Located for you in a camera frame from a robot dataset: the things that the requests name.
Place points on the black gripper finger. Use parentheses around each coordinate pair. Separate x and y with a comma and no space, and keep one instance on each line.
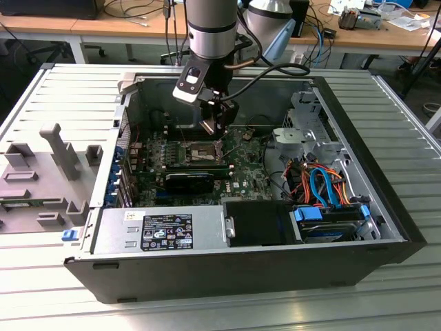
(229,112)

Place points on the silver CPU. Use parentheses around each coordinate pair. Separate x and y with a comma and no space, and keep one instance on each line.
(208,125)

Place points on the metal locking lever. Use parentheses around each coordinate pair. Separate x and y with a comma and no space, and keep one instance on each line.
(183,134)

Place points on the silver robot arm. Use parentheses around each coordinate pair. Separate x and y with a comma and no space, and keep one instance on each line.
(212,34)

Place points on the CPU socket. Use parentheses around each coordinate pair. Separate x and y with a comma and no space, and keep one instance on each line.
(203,151)

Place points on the black RAM slot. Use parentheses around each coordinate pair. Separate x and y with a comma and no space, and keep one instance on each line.
(172,133)
(172,136)
(172,130)
(172,127)

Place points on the round coin battery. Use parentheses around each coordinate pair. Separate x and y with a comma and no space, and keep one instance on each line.
(247,134)

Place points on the green motherboard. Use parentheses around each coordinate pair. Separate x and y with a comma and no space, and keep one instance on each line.
(248,172)

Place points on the green RAM stick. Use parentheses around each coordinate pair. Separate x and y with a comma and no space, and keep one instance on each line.
(20,206)
(196,168)

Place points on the white power strip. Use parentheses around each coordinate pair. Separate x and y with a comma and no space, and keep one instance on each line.
(296,60)

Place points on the black graphics card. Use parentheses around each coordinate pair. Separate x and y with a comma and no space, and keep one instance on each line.
(189,184)

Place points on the silver drive cage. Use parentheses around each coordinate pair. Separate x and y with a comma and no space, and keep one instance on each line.
(327,151)

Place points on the silver power supply unit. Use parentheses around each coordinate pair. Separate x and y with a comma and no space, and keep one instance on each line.
(206,224)

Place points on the black power adapter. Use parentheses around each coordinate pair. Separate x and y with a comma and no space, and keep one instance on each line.
(329,33)

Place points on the black plastic shroud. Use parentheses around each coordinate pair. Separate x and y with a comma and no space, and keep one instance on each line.
(258,224)

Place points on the wooden desk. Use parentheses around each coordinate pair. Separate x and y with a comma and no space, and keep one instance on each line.
(379,36)
(120,25)

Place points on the metal heat sink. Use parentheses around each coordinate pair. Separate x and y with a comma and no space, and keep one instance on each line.
(348,19)

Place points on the white cardboard box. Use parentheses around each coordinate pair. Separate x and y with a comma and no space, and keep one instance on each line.
(344,7)

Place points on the hard disk with blue carrier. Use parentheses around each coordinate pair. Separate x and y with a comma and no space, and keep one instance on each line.
(327,235)

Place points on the silver metal part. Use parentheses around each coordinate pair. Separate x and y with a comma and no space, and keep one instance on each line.
(370,20)

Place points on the black PC case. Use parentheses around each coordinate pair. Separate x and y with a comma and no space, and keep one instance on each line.
(206,276)

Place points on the black flat device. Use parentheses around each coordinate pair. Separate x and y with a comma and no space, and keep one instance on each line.
(51,8)

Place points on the clear plastic bag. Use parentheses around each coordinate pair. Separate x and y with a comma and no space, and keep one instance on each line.
(408,22)

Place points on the black tripod leg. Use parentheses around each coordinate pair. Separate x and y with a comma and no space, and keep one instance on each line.
(418,69)

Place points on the grey parts rack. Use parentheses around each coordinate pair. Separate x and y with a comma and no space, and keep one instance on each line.
(51,193)

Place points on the blue case latch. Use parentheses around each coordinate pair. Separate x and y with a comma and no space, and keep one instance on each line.
(69,235)

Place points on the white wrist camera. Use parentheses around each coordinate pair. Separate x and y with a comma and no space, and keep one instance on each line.
(184,94)

